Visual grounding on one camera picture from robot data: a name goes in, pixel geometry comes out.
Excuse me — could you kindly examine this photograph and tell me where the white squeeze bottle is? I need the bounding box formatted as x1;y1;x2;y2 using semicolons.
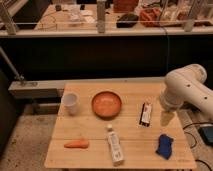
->
107;124;124;166

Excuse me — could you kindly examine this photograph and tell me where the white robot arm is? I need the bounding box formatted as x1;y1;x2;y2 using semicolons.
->
159;64;213;119

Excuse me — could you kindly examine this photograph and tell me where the orange ceramic bowl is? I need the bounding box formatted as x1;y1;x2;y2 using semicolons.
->
91;91;122;118

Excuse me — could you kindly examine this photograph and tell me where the white plastic cup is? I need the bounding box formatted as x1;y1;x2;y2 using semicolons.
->
61;93;78;115

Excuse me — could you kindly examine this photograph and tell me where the orange carrot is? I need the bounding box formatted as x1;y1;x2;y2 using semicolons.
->
64;139;89;148

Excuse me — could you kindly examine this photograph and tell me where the black pouch on bench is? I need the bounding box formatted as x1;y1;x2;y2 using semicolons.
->
116;13;138;28

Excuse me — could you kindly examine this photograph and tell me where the red tool on bench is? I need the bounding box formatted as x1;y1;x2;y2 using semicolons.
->
139;8;161;27

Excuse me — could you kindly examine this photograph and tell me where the blue crumpled cloth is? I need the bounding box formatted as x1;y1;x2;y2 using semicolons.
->
156;134;173;160

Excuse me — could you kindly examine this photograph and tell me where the grey shelf beam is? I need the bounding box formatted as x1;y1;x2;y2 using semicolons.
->
8;77;164;99

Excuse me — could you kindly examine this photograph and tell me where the metal clamp rod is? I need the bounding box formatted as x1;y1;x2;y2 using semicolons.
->
0;46;38;88

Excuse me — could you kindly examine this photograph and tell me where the black pedal box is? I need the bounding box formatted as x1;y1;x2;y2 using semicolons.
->
198;124;213;146

